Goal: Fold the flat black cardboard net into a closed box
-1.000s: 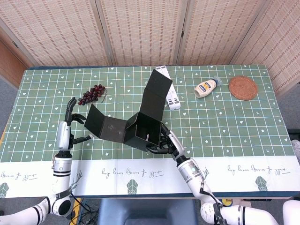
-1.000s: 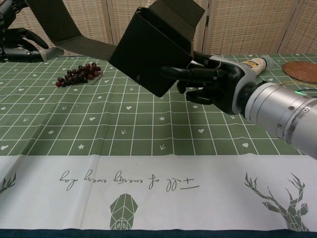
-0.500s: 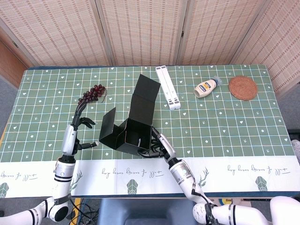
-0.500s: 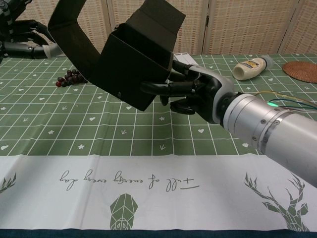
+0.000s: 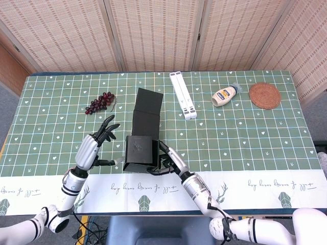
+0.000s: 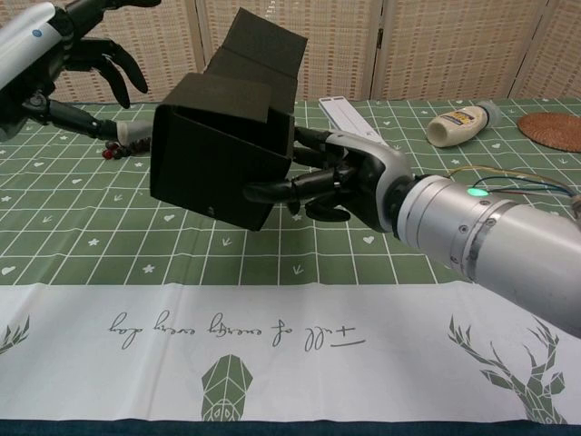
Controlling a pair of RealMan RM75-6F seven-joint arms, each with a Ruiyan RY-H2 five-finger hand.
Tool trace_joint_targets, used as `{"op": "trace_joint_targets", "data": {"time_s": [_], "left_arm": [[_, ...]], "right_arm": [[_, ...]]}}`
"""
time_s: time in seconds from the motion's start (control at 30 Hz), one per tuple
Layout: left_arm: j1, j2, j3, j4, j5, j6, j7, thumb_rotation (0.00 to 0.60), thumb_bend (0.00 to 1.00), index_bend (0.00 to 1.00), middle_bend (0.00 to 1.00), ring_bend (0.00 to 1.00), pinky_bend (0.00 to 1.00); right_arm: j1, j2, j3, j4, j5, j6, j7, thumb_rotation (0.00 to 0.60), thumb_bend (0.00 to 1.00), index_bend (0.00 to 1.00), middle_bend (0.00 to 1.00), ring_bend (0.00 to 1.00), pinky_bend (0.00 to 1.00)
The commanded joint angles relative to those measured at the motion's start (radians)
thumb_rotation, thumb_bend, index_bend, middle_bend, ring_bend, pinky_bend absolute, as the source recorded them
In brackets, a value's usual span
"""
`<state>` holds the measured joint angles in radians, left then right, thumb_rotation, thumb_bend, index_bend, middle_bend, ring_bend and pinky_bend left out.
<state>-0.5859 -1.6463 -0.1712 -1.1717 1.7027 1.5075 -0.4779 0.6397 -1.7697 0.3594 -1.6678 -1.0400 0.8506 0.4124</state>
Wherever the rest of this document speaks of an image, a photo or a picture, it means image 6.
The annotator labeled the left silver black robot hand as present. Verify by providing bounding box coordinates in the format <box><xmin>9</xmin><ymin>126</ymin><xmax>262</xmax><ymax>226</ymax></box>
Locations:
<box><xmin>0</xmin><ymin>0</ymin><xmax>162</xmax><ymax>147</ymax></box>

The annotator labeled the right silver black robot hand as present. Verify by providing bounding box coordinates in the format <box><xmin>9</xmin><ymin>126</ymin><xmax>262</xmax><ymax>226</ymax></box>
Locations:
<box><xmin>242</xmin><ymin>126</ymin><xmax>409</xmax><ymax>235</ymax></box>

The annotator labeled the black cardboard box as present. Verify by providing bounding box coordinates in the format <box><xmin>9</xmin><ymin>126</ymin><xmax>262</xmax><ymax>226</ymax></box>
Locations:
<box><xmin>149</xmin><ymin>7</ymin><xmax>309</xmax><ymax>233</ymax></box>

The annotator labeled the white folding laptop stand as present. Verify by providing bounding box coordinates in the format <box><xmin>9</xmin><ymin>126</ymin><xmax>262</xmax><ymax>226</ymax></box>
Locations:
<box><xmin>318</xmin><ymin>96</ymin><xmax>389</xmax><ymax>149</ymax></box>

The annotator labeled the mayonnaise squeeze bottle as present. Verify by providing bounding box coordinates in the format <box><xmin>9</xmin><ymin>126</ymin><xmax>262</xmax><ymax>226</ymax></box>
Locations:
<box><xmin>426</xmin><ymin>102</ymin><xmax>500</xmax><ymax>148</ymax></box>

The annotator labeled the green grid tablecloth with deer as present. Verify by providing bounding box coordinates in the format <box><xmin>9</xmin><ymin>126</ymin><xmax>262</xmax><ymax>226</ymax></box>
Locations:
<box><xmin>0</xmin><ymin>97</ymin><xmax>581</xmax><ymax>436</ymax></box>

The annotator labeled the woven bamboo folding screen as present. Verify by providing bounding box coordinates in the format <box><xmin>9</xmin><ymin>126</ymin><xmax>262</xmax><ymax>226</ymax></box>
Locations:
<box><xmin>0</xmin><ymin>0</ymin><xmax>581</xmax><ymax>104</ymax></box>

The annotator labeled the dark red grape bunch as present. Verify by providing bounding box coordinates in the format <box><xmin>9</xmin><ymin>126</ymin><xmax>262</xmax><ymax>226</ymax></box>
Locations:
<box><xmin>103</xmin><ymin>135</ymin><xmax>153</xmax><ymax>161</ymax></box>

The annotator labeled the round brown woven coaster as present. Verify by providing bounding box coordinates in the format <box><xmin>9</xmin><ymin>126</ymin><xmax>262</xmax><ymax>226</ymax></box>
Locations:
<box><xmin>517</xmin><ymin>112</ymin><xmax>581</xmax><ymax>154</ymax></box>

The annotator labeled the right arm wiring cable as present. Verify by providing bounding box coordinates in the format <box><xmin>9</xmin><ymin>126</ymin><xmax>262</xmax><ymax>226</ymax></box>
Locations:
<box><xmin>447</xmin><ymin>165</ymin><xmax>581</xmax><ymax>210</ymax></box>

